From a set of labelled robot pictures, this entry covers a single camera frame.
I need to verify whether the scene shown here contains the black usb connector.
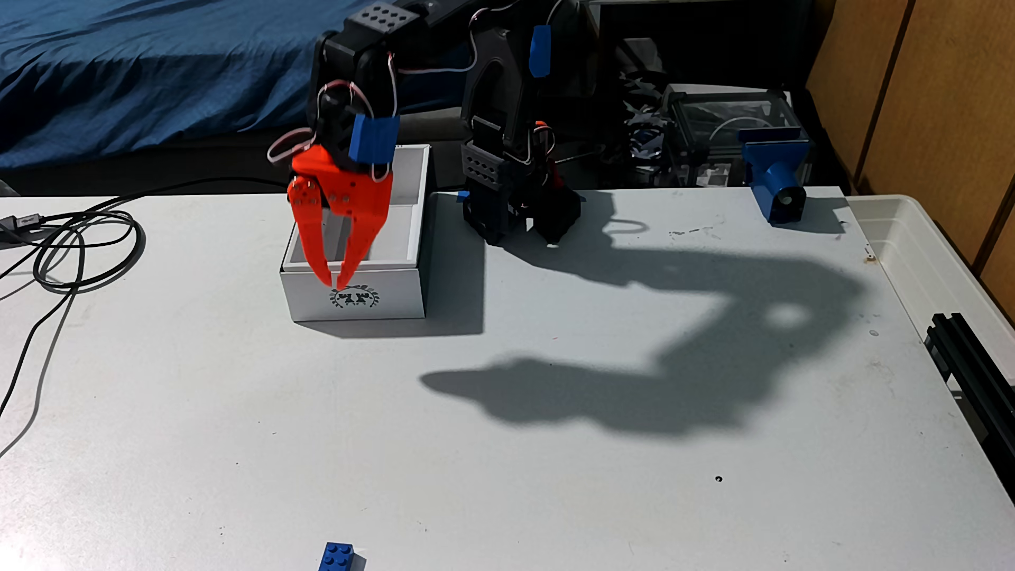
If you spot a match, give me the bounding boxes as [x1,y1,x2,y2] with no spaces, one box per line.
[0,213,45,244]

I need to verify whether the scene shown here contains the white cardboard box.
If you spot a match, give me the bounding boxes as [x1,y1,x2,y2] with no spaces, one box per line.
[280,144,433,323]

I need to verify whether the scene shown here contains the blue printed clamp mount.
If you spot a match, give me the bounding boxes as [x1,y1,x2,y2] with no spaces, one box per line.
[739,131,811,225]

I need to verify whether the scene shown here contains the clear plastic enclosure box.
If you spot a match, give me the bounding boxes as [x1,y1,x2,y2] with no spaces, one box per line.
[662,83,810,189]

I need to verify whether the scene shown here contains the white plastic bin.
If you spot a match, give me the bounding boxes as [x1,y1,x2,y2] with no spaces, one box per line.
[844,194,1015,383]

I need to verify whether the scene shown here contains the black coiled cable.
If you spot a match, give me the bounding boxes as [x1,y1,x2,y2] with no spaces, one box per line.
[0,176,298,461]

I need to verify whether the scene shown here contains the wooden cabinet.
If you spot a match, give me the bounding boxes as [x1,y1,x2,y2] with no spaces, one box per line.
[805,0,1015,322]

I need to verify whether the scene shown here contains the blue bed sheet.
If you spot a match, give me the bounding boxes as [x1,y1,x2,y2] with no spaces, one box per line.
[0,0,486,171]

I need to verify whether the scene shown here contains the black aluminium extrusion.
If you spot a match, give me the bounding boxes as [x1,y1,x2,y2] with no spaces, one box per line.
[924,313,1015,502]

